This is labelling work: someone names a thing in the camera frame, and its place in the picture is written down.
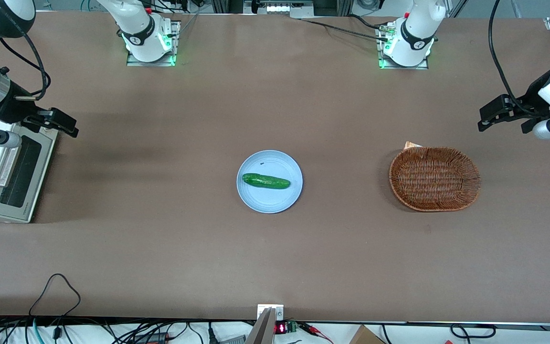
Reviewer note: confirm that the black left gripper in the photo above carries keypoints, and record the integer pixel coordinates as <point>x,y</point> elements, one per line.
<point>534,99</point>

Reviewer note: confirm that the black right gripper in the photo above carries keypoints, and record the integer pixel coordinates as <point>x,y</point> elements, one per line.
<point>15,109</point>

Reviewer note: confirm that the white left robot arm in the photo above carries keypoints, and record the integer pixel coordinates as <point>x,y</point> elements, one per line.
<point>418,28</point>

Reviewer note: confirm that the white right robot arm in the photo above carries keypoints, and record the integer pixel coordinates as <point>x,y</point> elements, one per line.
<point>141,28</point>

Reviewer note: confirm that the brown wicker basket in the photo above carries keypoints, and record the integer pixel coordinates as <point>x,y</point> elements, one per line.
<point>435,179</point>

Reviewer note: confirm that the small beige paper tag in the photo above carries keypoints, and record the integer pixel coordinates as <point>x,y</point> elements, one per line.
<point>411,145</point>

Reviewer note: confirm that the green cucumber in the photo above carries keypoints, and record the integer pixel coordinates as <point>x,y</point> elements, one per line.
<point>265,181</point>

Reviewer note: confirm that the light blue plate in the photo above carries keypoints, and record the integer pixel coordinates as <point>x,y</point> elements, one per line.
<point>270,198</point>

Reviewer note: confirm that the black power adapter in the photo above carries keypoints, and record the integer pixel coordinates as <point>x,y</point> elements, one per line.
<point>153,338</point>

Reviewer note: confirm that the white power strip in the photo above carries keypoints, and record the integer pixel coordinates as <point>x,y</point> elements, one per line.
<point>280,8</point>

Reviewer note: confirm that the brown cardboard box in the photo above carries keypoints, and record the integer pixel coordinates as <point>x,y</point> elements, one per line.
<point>365,336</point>

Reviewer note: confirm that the red digit display module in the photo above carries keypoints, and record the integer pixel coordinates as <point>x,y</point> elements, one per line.
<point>282,327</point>

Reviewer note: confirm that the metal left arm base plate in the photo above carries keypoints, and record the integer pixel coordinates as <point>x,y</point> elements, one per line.
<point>382,59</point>

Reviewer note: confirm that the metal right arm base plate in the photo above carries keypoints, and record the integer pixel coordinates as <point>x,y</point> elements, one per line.
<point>175,48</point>

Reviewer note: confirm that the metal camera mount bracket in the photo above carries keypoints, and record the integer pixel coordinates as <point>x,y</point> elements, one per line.
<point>266,325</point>

